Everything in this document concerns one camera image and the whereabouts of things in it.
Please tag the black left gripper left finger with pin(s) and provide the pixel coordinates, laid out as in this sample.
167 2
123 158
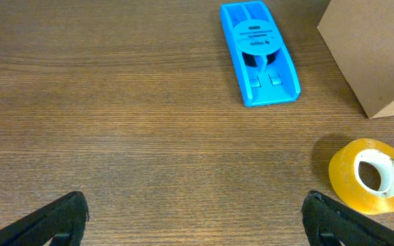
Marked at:
62 222

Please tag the yellow tape roll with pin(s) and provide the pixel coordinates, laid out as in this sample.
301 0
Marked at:
345 176

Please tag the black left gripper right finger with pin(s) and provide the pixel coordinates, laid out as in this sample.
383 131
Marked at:
328 222

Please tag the open cardboard box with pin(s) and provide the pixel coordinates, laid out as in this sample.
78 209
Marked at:
360 37

